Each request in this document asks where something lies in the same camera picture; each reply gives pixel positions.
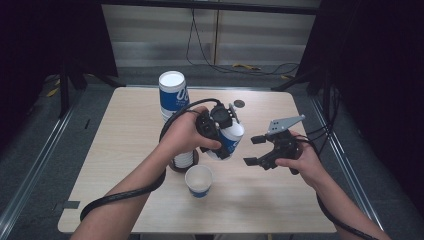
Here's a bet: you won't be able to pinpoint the metal floor rail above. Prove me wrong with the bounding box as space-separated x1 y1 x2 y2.
309 95 390 240
0 105 76 232

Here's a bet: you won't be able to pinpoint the dark curtain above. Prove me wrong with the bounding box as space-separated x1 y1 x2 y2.
296 0 424 216
0 0 119 153

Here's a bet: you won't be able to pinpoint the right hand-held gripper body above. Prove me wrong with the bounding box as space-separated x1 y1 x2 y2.
261 114 306 176

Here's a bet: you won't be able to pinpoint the right hand-held gripper cable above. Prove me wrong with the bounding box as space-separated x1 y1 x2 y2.
292 134 380 240

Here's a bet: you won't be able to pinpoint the stack of paper cups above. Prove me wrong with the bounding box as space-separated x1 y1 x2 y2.
158 70 201 170

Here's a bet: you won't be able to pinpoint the left hand-held gripper cable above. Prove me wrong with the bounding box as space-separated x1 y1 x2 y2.
79 97 224 223

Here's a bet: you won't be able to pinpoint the person's left hand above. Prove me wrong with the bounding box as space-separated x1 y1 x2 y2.
158 105 223 162

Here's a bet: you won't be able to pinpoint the black hanging wall cable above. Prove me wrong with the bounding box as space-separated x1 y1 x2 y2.
185 7 301 77

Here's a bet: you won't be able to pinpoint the person's right hand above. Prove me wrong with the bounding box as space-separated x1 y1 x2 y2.
274 131 330 190

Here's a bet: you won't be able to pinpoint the yellow floor cable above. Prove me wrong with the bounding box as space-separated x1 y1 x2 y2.
231 62 262 71

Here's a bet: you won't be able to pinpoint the blue and white paper cup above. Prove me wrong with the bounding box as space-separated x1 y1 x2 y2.
205 121 246 162
184 164 214 199

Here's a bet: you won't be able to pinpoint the black floor cables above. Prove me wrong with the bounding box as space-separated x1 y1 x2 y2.
305 84 342 161

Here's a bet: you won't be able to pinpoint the hand-held gripper cable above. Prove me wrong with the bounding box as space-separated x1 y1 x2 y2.
79 97 224 223
292 134 380 240

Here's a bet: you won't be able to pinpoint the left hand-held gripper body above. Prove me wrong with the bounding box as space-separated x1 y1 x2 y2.
194 102 242 142

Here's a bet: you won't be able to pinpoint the black metal stand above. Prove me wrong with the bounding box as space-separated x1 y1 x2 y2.
270 66 342 101
57 59 127 120

